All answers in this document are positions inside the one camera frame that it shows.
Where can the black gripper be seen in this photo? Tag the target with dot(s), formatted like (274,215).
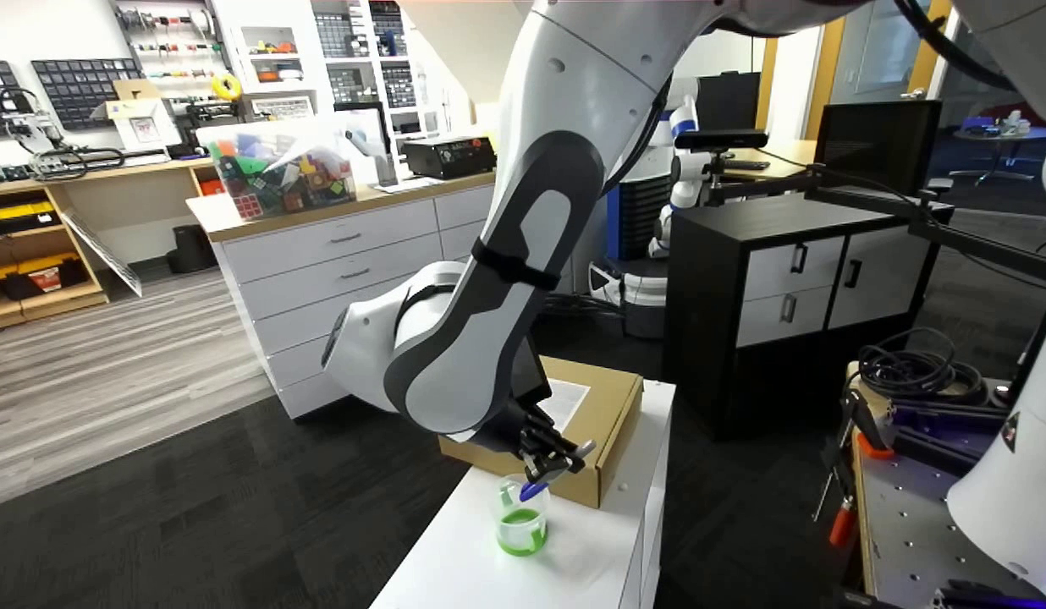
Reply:
(523,426)

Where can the blue and white marker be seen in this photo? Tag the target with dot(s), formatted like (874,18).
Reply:
(534,487)

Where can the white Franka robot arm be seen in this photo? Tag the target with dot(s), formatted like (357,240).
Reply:
(543,170)

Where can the green transparent cup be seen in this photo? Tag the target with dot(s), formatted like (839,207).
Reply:
(523,530)

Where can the white paper label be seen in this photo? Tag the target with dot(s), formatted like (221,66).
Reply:
(567,402)

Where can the brown cardboard box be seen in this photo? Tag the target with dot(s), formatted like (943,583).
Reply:
(605,426)

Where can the black cabinet with white drawers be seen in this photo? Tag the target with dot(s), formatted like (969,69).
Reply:
(803,291)

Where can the white drawer cabinet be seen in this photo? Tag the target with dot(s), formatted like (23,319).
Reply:
(319,283)

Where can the black box device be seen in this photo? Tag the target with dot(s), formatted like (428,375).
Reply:
(449,157)

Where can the robot mounting table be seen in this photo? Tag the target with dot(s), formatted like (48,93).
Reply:
(914,530)

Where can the clear bin of colourful items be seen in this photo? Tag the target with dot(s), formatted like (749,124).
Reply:
(278,170)

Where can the black metal bar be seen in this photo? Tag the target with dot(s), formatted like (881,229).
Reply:
(971,240)

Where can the white shelving unit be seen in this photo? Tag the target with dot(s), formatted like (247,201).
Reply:
(305,55)

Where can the wooden shelf desk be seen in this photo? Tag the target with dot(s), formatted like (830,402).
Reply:
(48,248)

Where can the black stereo camera bar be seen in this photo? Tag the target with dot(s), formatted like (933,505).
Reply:
(719,141)

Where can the black keyboard wall panel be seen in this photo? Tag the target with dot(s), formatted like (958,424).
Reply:
(82,93)

